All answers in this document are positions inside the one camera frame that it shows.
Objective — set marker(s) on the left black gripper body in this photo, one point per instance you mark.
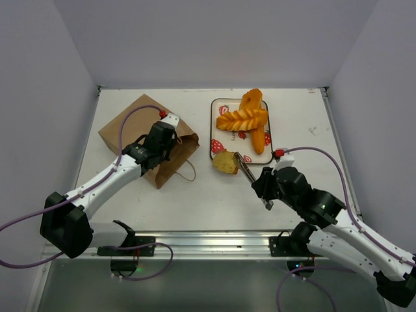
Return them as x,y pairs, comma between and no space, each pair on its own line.
166,151

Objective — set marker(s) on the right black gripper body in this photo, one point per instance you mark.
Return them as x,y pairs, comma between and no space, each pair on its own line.
262,187

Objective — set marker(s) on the brown paper bag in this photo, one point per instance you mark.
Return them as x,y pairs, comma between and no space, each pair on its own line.
137,120

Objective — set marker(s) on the metal tongs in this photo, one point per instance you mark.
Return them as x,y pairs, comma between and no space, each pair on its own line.
240,163

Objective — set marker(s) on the speckled fake bread slice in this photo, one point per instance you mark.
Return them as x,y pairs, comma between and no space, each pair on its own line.
224,161

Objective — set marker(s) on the orange fake bread loaf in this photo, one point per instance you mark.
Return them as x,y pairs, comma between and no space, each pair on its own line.
258,139

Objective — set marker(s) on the braided golden fake bread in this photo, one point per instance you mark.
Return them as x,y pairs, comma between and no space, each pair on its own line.
242,120

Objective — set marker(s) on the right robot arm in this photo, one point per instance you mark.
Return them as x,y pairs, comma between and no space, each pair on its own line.
327,230

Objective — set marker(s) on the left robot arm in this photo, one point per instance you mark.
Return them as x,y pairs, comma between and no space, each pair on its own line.
66,222

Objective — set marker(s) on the strawberry print tray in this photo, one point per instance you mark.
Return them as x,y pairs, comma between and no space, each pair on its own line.
236,141

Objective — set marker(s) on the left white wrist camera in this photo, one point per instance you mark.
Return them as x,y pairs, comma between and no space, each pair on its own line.
169,118

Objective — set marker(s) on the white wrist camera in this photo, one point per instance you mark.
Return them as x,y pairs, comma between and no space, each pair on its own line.
283,159
169,118

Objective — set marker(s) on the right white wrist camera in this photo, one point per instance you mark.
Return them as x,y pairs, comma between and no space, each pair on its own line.
283,159

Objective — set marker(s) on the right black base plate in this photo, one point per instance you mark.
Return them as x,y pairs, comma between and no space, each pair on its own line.
293,244

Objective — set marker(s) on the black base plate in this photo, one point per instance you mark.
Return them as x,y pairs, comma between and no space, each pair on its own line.
137,246
293,244

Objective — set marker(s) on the aluminium mounting rail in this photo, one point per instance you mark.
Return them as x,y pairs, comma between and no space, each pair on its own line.
248,244

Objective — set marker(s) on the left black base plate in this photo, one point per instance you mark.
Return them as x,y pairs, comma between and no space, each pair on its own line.
137,246

